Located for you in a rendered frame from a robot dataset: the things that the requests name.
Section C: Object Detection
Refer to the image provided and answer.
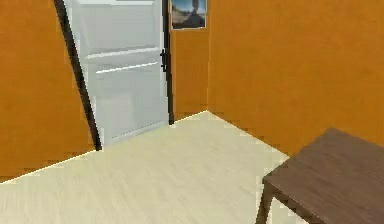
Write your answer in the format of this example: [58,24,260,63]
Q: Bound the dark brown wooden table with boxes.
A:
[255,127,384,224]

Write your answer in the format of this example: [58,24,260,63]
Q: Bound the black door handle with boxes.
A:
[159,49,167,73]

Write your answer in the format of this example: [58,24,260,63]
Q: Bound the framed wall picture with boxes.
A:
[170,0,208,31]

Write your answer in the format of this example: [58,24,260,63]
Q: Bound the white room door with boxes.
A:
[54,0,175,152]

